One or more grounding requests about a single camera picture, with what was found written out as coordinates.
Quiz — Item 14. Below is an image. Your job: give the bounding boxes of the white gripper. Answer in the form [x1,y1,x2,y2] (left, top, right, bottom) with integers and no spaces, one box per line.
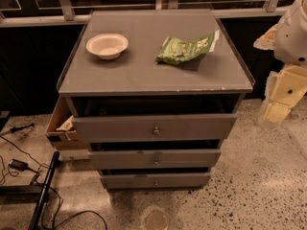
[253,0,307,123]

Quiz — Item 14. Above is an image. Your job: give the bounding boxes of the grey top drawer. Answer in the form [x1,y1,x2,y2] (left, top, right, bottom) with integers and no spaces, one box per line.
[73,114,237,143]

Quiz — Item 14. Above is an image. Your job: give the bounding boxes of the grey drawer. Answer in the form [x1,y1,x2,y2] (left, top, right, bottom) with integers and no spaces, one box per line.
[73,114,237,143]
[88,149,221,170]
[101,172,210,190]

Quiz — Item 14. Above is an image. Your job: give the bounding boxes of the grey drawer cabinet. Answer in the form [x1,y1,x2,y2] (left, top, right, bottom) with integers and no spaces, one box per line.
[58,10,254,179]

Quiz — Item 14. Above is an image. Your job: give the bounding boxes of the grey middle drawer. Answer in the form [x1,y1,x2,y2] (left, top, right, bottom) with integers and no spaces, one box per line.
[88,149,221,170]

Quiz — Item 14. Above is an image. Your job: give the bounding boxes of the grey bottom drawer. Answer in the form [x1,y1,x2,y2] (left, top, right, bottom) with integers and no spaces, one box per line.
[101,172,210,190]

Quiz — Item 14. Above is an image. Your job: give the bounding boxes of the green chip bag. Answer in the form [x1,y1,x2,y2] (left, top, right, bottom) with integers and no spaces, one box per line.
[155,30,220,65]

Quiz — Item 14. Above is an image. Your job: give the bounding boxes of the white paper bowl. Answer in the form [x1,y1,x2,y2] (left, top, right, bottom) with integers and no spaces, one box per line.
[86,34,129,60]

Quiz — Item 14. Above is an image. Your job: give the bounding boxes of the round floor drain cover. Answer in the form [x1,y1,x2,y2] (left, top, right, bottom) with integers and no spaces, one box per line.
[141,208,169,230]

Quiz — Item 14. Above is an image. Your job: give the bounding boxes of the cardboard box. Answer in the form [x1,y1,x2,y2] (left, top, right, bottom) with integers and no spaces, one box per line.
[46,97,88,160]

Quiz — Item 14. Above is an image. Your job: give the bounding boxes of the black metal bar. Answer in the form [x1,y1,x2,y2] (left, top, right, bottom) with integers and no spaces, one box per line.
[28,151,59,230]

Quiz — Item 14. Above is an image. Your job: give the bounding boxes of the metal window railing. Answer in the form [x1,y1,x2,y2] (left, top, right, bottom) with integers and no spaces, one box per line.
[0,0,295,27]

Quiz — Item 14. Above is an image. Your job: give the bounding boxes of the black power adapter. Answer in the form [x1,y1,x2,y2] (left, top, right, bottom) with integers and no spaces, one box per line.
[9,159,28,172]

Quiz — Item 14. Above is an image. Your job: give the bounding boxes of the black floor cable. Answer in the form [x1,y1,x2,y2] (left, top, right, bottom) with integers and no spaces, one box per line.
[0,134,108,230]

